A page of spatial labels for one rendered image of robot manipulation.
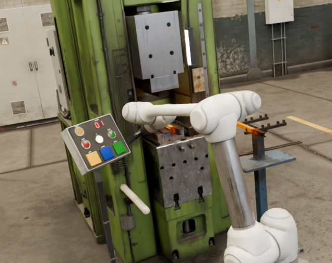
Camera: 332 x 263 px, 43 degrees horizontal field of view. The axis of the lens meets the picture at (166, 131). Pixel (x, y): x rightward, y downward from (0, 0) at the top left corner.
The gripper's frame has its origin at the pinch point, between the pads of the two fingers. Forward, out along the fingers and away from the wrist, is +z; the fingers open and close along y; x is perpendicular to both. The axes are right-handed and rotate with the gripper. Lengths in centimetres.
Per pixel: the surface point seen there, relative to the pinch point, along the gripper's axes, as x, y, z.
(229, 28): 181, 636, 287
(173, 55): 38, 52, -17
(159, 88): 23.6, 40.7, -2.4
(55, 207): -4, 46, 207
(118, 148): -0.4, -1.3, 12.5
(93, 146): 6.8, -15.8, 13.2
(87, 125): 19.7, -12.5, 13.2
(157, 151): -12.0, 30.0, 16.4
